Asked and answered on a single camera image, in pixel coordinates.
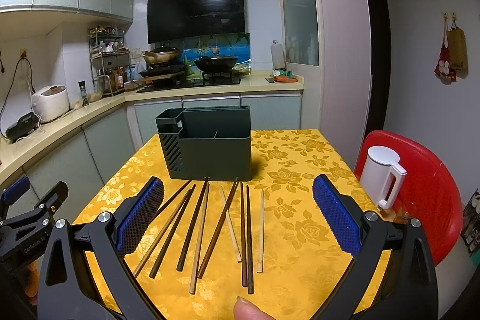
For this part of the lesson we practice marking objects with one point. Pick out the dark green utensil holder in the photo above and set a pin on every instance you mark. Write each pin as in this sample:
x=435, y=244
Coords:
x=207, y=142

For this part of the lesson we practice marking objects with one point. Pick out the light short bamboo chopstick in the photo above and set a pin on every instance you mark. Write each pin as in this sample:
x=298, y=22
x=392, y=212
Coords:
x=260, y=263

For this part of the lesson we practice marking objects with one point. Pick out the dark square chopstick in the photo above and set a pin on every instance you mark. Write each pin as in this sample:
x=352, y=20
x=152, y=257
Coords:
x=250, y=278

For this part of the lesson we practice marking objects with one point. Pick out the frosted glass window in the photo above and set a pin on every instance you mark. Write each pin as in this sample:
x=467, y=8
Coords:
x=301, y=31

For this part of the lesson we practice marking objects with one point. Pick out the pepper grinder bottle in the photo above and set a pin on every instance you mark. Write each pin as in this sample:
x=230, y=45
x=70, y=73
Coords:
x=83, y=92

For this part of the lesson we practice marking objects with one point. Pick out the metal spice rack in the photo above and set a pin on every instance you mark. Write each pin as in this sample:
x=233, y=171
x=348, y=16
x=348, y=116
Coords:
x=108, y=58

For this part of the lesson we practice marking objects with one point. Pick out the yellow floral tablecloth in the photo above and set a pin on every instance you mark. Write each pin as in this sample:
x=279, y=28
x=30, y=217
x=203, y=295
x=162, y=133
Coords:
x=302, y=260

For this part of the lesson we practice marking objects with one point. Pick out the reddish brown chopstick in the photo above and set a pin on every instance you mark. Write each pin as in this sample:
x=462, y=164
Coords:
x=217, y=232

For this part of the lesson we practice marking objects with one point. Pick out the black range hood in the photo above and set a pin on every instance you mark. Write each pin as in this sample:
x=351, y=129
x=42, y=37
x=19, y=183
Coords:
x=178, y=19

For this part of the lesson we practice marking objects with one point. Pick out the dark wooden chopstick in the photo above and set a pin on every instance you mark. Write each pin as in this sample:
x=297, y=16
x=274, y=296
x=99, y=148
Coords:
x=159, y=236

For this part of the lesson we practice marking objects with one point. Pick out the black wok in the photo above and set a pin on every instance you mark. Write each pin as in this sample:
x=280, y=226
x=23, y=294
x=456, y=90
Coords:
x=216, y=64

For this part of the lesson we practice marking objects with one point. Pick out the black gas stove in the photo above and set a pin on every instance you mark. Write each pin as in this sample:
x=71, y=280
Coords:
x=156, y=81

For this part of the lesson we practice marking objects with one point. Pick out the pale bamboo chopstick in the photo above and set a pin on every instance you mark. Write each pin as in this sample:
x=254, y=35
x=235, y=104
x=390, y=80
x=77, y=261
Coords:
x=233, y=238

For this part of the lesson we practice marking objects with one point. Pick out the white rice cooker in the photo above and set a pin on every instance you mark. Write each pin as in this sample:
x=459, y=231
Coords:
x=50, y=103

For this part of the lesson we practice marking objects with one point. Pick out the dark thin chopstick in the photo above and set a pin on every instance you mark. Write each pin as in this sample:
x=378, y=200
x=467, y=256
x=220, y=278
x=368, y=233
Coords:
x=243, y=239

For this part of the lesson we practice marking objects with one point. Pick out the red hanging cloth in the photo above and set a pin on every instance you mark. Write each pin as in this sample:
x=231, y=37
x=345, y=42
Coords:
x=443, y=68

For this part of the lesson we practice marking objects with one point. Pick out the red plastic chair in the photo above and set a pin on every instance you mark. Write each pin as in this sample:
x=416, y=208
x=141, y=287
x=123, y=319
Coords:
x=428, y=192

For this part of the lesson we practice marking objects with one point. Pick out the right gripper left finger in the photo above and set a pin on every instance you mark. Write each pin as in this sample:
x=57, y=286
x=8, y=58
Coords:
x=67, y=289

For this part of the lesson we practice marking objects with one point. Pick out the brown cooking pot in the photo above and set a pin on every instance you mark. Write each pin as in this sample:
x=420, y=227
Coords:
x=161, y=55

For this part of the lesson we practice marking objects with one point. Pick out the black countertop appliance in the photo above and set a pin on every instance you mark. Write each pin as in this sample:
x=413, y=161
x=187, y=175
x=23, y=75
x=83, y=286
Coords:
x=25, y=125

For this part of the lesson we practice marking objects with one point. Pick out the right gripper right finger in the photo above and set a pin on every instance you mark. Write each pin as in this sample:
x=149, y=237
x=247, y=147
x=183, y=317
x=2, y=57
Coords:
x=408, y=289

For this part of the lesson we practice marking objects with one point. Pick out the orange cloth on counter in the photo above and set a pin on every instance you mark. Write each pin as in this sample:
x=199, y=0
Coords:
x=285, y=79

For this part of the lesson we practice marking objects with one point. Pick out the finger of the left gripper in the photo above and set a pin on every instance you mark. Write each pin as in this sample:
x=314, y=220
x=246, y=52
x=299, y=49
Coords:
x=11, y=195
x=48, y=198

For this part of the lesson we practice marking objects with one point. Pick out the hanging wooden cutting board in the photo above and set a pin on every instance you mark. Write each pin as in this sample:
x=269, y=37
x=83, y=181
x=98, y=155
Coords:
x=457, y=48

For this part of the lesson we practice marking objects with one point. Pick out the dark brown chopstick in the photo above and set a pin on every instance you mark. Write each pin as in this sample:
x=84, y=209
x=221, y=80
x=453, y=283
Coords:
x=172, y=198

